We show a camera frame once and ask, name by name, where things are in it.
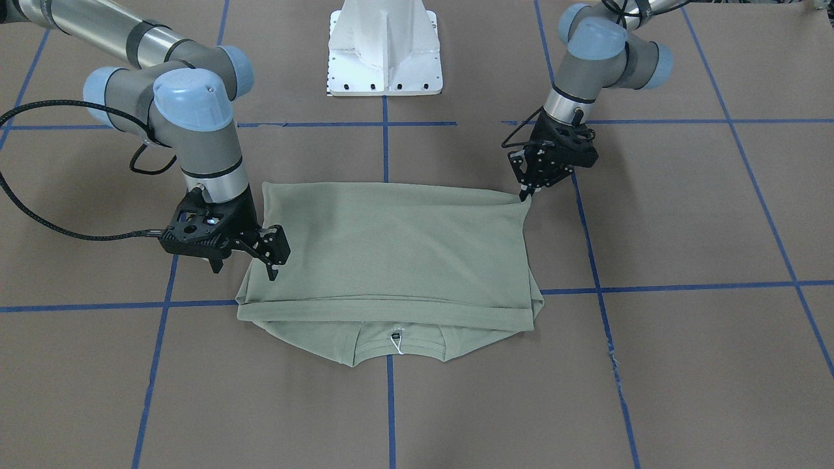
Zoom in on black braided cable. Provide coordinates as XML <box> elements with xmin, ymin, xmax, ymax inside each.
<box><xmin>500</xmin><ymin>107</ymin><xmax>545</xmax><ymax>150</ymax></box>
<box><xmin>0</xmin><ymin>99</ymin><xmax>180</xmax><ymax>242</ymax></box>

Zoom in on green long-sleeve shirt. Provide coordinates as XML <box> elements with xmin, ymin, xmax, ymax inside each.
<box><xmin>236</xmin><ymin>183</ymin><xmax>544</xmax><ymax>366</ymax></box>

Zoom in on white central column base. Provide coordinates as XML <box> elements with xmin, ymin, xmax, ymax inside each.
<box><xmin>326</xmin><ymin>1</ymin><xmax>444</xmax><ymax>97</ymax></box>

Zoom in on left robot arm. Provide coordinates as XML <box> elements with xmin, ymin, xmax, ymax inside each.
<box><xmin>502</xmin><ymin>1</ymin><xmax>684</xmax><ymax>200</ymax></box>

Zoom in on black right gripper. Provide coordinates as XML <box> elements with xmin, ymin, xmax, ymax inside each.
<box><xmin>159</xmin><ymin>187</ymin><xmax>291</xmax><ymax>281</ymax></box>

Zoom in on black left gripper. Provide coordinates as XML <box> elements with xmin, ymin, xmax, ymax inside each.
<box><xmin>508</xmin><ymin>111</ymin><xmax>599</xmax><ymax>201</ymax></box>

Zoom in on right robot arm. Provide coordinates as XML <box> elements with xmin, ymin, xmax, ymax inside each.
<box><xmin>2</xmin><ymin>1</ymin><xmax>290</xmax><ymax>280</ymax></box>

